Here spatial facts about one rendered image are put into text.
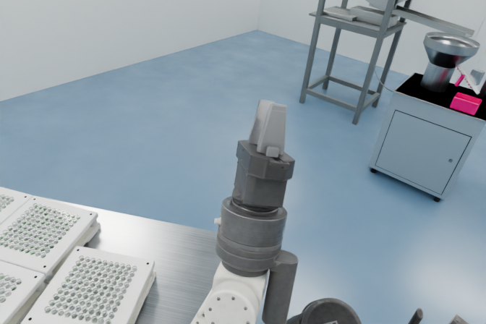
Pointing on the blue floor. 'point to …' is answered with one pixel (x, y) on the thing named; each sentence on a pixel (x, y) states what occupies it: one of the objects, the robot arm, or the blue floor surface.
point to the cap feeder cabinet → (426, 137)
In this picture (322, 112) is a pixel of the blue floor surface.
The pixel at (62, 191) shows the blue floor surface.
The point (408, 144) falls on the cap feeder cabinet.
